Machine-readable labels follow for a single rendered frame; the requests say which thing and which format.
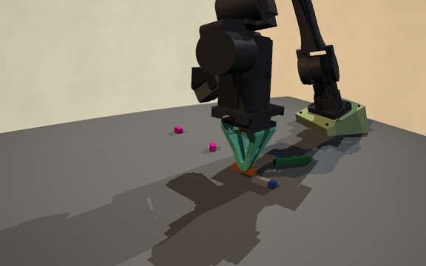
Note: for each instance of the green rod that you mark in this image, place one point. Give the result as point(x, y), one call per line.
point(291, 160)

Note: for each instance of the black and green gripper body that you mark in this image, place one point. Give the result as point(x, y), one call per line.
point(253, 113)

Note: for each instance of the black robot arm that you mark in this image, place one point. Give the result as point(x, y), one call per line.
point(227, 46)

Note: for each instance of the orange rod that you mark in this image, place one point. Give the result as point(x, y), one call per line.
point(251, 170)

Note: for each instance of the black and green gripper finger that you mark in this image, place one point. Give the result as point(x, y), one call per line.
point(243, 142)
point(254, 142)

